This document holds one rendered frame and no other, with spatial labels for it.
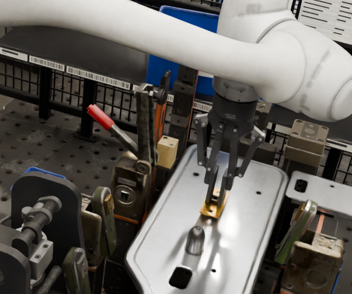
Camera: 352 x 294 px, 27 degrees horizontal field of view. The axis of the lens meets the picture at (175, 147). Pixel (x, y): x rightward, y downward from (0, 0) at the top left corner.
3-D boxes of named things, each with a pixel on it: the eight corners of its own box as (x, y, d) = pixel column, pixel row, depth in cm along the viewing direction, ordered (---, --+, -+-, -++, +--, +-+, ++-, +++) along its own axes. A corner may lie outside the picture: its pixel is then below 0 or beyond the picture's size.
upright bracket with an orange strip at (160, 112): (139, 269, 165) (166, 77, 138) (133, 268, 165) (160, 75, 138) (143, 261, 168) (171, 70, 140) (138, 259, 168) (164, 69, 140)
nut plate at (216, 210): (218, 219, 134) (219, 213, 134) (198, 212, 135) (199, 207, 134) (229, 193, 141) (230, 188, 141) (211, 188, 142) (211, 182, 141)
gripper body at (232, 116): (207, 94, 122) (199, 140, 127) (256, 108, 121) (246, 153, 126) (219, 75, 128) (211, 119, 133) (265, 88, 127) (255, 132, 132)
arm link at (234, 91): (264, 80, 117) (257, 112, 120) (275, 58, 124) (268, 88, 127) (209, 66, 118) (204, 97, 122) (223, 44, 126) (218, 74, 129)
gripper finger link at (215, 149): (226, 125, 126) (218, 122, 126) (210, 175, 133) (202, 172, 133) (232, 114, 129) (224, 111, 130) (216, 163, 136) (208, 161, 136)
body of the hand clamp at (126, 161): (128, 307, 156) (146, 175, 136) (98, 297, 157) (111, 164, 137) (138, 289, 160) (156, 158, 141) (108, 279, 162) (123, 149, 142)
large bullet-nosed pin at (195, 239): (198, 263, 128) (204, 235, 124) (181, 258, 129) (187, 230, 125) (203, 252, 130) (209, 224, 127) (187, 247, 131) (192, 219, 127)
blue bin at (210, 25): (274, 108, 167) (286, 58, 160) (143, 84, 168) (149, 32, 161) (276, 75, 181) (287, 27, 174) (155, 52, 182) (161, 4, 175)
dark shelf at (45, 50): (360, 157, 160) (364, 146, 159) (-8, 53, 177) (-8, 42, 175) (369, 111, 178) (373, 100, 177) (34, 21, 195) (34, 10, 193)
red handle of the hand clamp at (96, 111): (150, 166, 136) (87, 108, 133) (143, 172, 137) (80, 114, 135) (157, 154, 139) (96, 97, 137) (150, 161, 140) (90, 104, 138)
